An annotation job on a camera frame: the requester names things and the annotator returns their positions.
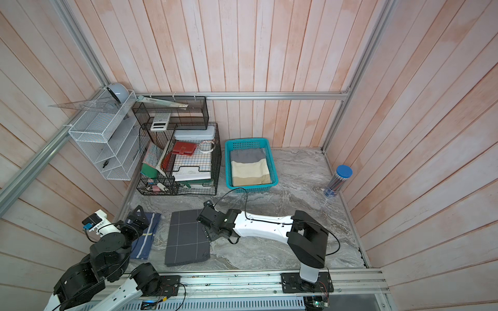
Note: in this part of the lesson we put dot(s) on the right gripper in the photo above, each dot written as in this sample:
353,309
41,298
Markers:
209,234

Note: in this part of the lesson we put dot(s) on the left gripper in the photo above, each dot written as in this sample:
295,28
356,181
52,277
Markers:
143,223

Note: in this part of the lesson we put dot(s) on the dark grid pillowcase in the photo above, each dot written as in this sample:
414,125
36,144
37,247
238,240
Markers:
187,242

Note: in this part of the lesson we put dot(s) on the beige grey pillowcase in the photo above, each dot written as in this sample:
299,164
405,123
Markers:
249,167

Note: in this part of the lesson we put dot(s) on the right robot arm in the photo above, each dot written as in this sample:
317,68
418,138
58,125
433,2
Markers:
302,233

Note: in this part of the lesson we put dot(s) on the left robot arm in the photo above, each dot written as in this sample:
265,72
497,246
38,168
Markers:
107,261

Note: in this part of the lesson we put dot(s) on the navy striped folded pillowcase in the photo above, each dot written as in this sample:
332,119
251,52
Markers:
142,247

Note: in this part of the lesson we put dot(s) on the teal plastic basket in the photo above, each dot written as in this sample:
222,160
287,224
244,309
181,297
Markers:
250,143

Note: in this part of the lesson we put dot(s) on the green book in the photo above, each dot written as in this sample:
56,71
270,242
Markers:
151,161

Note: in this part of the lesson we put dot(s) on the checkered notebook stack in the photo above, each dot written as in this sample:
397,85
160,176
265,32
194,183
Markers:
195,167

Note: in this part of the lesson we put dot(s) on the red wallet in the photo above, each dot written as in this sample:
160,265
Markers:
184,148

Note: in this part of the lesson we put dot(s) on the white pencil case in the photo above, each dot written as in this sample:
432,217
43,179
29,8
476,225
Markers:
196,135

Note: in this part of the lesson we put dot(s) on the white calculator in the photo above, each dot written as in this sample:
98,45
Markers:
160,122

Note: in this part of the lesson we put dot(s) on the clear triangle ruler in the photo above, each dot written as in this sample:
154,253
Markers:
101,105

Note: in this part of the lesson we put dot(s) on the white round alarm clock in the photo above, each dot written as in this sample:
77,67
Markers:
118,91

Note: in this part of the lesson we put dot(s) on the blue lid pencil tube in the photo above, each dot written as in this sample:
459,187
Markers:
342,174

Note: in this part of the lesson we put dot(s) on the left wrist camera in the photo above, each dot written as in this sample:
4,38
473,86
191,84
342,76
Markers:
95,221

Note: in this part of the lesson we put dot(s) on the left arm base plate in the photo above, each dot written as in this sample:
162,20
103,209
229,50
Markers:
167,286

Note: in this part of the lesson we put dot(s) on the black wire organizer rack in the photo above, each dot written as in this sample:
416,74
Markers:
165,184

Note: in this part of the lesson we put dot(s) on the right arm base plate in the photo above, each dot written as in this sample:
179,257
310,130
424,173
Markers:
291,283

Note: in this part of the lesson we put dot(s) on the white wire shelf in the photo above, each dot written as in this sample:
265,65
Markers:
109,141

